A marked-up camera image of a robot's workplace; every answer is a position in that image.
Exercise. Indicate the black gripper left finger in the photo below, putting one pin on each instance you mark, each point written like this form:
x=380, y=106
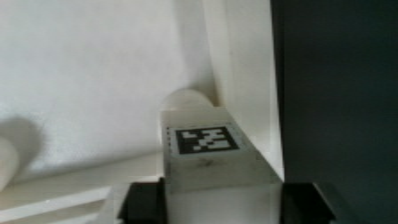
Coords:
x=143, y=209

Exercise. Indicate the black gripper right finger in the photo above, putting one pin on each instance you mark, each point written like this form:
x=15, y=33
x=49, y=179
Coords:
x=305, y=208

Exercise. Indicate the white table leg with tag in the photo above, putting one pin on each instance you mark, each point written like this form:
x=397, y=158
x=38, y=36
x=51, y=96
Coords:
x=223, y=185

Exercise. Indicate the white square tabletop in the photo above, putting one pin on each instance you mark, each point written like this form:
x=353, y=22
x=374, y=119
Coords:
x=106, y=61

